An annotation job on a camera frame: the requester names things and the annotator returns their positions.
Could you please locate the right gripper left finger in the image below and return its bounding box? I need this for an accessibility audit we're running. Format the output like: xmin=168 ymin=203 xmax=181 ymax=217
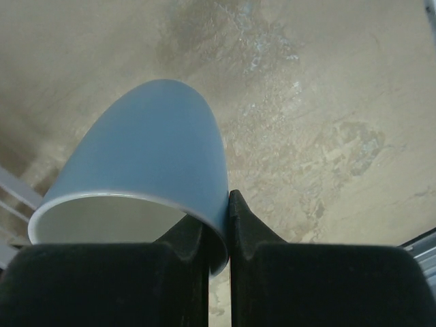
xmin=1 ymin=217 xmax=204 ymax=326

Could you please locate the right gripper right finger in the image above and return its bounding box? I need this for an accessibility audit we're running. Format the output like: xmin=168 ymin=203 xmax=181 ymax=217
xmin=229 ymin=190 xmax=435 ymax=326

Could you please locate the light blue mug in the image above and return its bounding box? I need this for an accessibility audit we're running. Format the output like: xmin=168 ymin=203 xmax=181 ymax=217
xmin=28 ymin=79 xmax=229 ymax=276

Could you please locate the white wire dish rack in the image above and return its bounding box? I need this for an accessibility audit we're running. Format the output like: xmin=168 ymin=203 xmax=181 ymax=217
xmin=1 ymin=167 xmax=42 ymax=270

